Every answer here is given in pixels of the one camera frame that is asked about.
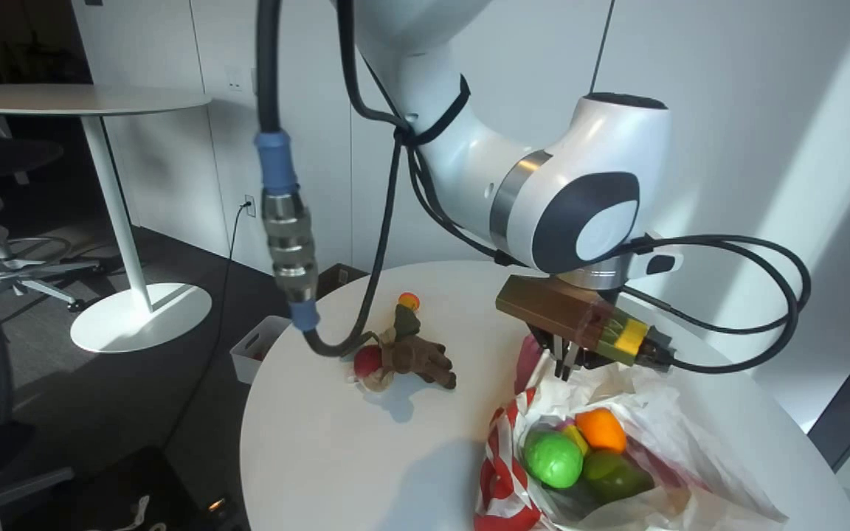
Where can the brown reindeer plush toy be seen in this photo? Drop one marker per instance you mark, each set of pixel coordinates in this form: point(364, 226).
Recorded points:
point(421, 356)

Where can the bright green toy ball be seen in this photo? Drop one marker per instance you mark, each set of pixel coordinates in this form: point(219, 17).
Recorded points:
point(554, 461)

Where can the small orange ball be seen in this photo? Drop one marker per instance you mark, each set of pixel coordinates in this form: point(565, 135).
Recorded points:
point(410, 299)

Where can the white round pedestal side table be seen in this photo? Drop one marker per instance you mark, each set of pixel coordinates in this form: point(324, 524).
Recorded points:
point(117, 196)

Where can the white red plastic bag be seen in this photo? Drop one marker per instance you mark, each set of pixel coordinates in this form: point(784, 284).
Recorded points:
point(711, 443)

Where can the black office chair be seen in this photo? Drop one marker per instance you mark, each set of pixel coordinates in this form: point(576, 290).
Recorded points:
point(14, 269)

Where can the dark green toy fruit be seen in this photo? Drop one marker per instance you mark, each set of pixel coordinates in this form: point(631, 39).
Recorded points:
point(622, 480)

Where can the orange toy fruit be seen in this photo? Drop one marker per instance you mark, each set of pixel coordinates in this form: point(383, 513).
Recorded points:
point(603, 433)

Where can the dark equipment with orange light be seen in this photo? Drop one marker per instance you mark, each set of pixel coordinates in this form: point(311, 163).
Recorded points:
point(148, 498)

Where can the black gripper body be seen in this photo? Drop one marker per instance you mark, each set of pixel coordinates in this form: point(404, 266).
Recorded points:
point(568, 350)

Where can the white bin on floor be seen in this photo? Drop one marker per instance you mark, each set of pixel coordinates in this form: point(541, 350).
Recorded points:
point(261, 350)

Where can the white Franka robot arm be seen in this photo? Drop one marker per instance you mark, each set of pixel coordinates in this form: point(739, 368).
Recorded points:
point(504, 167)

